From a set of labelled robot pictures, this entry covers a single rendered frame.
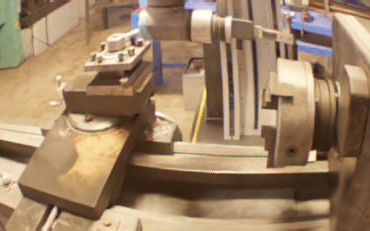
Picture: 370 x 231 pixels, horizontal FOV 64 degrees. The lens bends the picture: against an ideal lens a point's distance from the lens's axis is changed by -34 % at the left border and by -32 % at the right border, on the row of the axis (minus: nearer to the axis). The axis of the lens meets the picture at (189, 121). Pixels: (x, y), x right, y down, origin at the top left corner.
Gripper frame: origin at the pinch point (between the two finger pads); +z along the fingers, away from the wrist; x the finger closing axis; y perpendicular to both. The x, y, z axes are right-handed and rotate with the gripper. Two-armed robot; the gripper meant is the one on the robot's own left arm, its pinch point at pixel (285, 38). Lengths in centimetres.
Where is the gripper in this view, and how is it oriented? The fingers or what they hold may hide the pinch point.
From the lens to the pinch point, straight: 89.3
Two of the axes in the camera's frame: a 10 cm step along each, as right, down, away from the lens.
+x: -1.4, 2.1, -9.7
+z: 9.9, 0.9, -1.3
